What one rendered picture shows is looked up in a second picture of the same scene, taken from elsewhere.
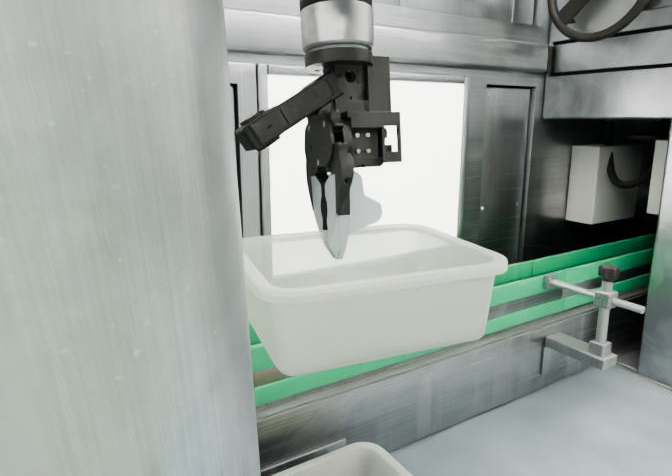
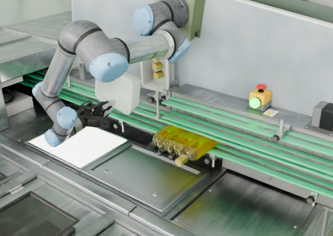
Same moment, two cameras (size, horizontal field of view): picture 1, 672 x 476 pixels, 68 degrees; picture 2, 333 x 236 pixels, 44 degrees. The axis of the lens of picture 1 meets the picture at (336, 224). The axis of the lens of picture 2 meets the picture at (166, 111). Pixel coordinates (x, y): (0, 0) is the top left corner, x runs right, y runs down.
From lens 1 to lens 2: 1.46 m
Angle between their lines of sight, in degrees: 38
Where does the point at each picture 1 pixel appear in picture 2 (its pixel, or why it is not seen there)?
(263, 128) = (105, 118)
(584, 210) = (28, 101)
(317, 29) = (79, 123)
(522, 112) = (13, 132)
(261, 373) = (148, 111)
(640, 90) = not seen: outside the picture
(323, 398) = (142, 101)
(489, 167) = (41, 129)
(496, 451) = not seen: hidden behind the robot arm
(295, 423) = not seen: hidden behind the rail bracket
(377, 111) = (83, 110)
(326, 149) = (99, 110)
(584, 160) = (11, 110)
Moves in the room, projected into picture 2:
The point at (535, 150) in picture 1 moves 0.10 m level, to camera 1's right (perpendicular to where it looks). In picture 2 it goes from (22, 123) to (12, 111)
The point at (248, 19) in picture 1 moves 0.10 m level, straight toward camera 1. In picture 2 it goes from (71, 178) to (74, 163)
